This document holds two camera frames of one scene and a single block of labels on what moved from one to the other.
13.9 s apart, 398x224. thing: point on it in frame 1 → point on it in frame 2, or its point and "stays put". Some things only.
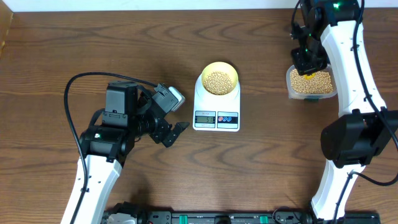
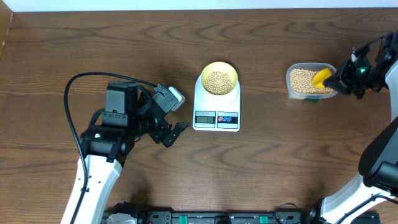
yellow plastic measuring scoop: [310, 77] → [318, 78]
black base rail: [283, 216] stays put
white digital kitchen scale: [213, 112] stays put
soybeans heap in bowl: [218, 83] stays put
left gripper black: [158, 134] stays put
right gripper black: [304, 68] → [341, 83]
